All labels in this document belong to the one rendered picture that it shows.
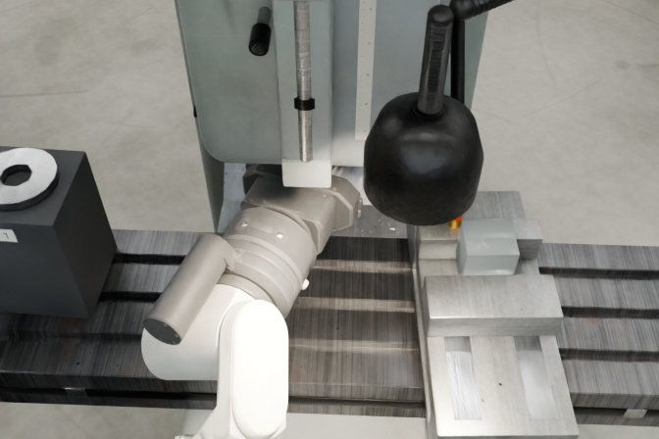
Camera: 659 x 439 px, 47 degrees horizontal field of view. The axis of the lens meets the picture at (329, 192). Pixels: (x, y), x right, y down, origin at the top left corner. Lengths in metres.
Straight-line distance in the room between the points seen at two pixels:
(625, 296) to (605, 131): 1.79
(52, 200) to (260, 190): 0.27
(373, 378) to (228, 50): 0.49
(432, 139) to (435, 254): 0.53
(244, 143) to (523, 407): 0.42
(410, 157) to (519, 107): 2.42
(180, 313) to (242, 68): 0.20
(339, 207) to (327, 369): 0.27
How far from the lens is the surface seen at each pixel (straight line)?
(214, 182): 1.38
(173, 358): 0.66
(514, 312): 0.88
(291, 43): 0.54
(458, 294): 0.88
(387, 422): 1.00
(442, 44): 0.40
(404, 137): 0.43
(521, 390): 0.88
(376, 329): 0.97
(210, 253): 0.65
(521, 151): 2.67
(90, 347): 1.00
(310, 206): 0.72
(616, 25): 3.36
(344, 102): 0.62
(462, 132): 0.43
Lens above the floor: 1.80
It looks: 47 degrees down
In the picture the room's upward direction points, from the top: straight up
